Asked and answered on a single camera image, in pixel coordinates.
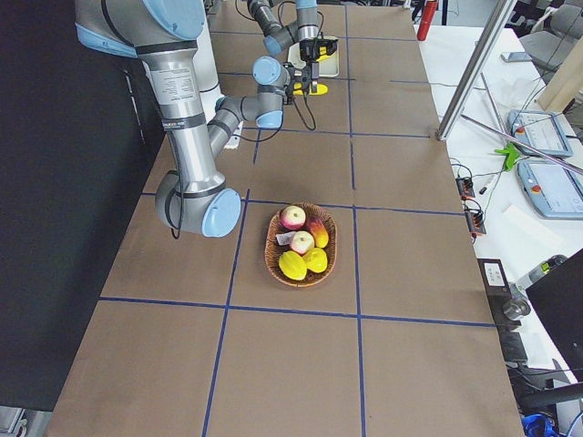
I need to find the yellow banana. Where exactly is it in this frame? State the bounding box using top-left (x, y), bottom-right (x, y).
top-left (317, 45), bottom-right (337, 62)
top-left (293, 83), bottom-right (329, 96)

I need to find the yellow lemon fruit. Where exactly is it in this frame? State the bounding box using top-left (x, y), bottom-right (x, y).
top-left (302, 247), bottom-right (328, 273)

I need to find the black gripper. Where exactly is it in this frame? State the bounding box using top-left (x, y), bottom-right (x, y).
top-left (299, 37), bottom-right (319, 60)
top-left (282, 61), bottom-right (320, 105)

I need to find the blue teach pendant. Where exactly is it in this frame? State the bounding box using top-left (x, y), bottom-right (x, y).
top-left (517, 160), bottom-right (582, 220)
top-left (507, 109), bottom-right (573, 158)

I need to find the red cylinder bottle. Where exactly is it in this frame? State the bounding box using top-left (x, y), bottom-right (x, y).
top-left (416, 0), bottom-right (439, 41)

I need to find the white pole with base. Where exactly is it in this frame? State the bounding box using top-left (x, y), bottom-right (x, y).
top-left (193, 1), bottom-right (242, 158)

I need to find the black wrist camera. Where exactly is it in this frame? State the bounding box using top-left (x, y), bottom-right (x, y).
top-left (314, 37), bottom-right (338, 62)

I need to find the yellow star fruit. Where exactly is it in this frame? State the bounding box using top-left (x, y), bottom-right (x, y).
top-left (278, 250), bottom-right (307, 280)

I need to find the black smartphone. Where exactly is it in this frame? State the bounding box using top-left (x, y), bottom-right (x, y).
top-left (500, 52), bottom-right (533, 64)

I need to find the aluminium frame post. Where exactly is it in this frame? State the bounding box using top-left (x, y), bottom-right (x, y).
top-left (436, 0), bottom-right (517, 141)

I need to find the white paper note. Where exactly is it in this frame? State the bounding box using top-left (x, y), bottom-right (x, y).
top-left (502, 204), bottom-right (564, 246)

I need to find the red yellow mango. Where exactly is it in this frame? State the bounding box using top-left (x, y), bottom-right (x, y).
top-left (306, 218), bottom-right (329, 249)

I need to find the black monitor screen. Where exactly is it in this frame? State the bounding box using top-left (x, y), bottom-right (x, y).
top-left (527, 250), bottom-right (583, 382)

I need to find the orange connector module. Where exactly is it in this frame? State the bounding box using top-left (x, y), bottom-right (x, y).
top-left (464, 207), bottom-right (486, 238)
top-left (455, 177), bottom-right (476, 201)

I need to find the black power adapter box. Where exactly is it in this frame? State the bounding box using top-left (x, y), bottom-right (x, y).
top-left (477, 259), bottom-right (509, 296)

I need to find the upper blue teach pendant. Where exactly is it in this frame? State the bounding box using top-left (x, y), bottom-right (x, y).
top-left (507, 109), bottom-right (573, 158)

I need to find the white bear tray plate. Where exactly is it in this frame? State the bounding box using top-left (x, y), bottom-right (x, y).
top-left (287, 44), bottom-right (340, 77)

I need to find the white price tag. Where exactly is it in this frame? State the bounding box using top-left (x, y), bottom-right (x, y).
top-left (276, 232), bottom-right (295, 246)

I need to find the green handled reacher grabber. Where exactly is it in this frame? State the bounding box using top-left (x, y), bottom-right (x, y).
top-left (461, 114), bottom-right (583, 176)

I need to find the grey office chair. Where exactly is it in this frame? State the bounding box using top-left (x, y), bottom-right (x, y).
top-left (519, 3), bottom-right (582, 75)

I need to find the lower blue teach pendant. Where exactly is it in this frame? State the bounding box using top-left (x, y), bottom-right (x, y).
top-left (517, 160), bottom-right (582, 220)

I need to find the brown wicker basket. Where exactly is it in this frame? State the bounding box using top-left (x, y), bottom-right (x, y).
top-left (264, 202), bottom-right (337, 288)

